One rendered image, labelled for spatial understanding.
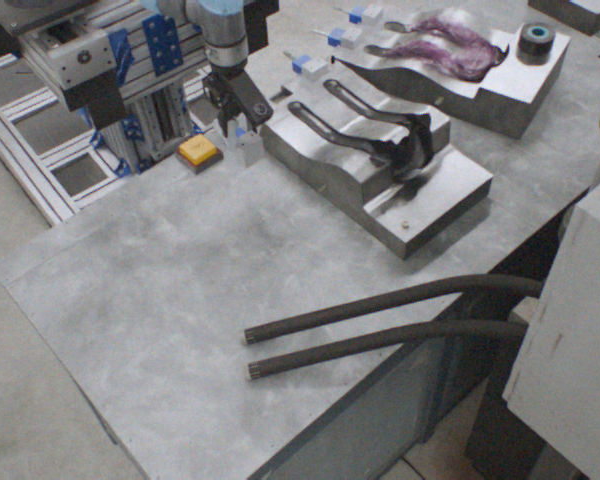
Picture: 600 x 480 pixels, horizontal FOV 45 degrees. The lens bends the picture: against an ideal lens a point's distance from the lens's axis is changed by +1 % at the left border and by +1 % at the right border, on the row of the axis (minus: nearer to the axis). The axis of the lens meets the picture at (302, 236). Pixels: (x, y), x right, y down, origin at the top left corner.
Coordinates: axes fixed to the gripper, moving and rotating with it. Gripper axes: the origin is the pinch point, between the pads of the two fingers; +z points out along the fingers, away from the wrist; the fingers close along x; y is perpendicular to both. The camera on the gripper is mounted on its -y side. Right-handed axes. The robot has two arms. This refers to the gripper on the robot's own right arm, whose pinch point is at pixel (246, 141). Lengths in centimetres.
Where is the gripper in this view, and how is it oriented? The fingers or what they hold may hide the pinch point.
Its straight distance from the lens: 148.6
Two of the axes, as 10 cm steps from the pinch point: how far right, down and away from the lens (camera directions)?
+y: -6.6, -5.7, 4.9
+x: -7.5, 5.3, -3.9
